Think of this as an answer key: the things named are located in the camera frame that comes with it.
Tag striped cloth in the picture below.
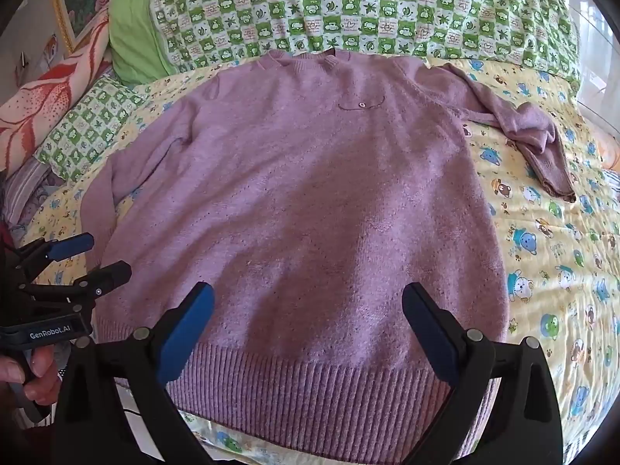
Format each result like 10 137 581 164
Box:
0 157 65 234

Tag yellow cartoon bed sheet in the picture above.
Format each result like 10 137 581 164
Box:
19 55 620 465

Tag green checked quilt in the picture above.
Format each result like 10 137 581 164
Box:
109 0 582 82

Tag purple knit sweater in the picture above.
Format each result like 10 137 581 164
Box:
80 48 578 462

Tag person's left hand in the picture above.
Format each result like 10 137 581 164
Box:
0 345 62 408

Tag orange floral blanket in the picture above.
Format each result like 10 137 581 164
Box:
0 7 115 176

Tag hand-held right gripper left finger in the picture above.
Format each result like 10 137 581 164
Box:
51 281 216 465

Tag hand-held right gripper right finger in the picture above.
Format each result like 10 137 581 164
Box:
402 281 563 465

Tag small green checked pillow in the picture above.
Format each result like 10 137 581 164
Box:
34 77 152 183

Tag white curtain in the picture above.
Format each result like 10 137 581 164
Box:
566 0 620 123

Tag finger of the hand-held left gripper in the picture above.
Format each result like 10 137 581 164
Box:
28 260 133 302
7 231 96 270

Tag orange cloth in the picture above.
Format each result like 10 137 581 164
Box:
597 131 620 171

